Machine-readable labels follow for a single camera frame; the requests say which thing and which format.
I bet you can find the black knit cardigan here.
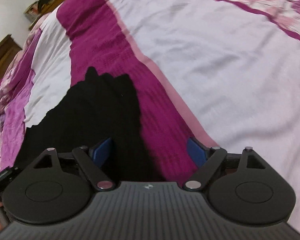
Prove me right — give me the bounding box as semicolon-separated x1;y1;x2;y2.
14;67;164;181

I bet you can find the folded purple floral quilt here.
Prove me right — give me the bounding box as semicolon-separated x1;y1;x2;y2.
0;12;51;116

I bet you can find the purple white bed cover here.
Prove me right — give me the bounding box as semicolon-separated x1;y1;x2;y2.
0;0;300;239

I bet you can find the brown wooden headboard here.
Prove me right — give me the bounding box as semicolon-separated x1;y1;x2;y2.
0;34;21;79

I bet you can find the row of books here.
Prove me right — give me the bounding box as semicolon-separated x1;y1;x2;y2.
24;1;40;23

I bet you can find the wooden bedside shelf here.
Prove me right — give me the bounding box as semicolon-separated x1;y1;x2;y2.
29;0;65;30

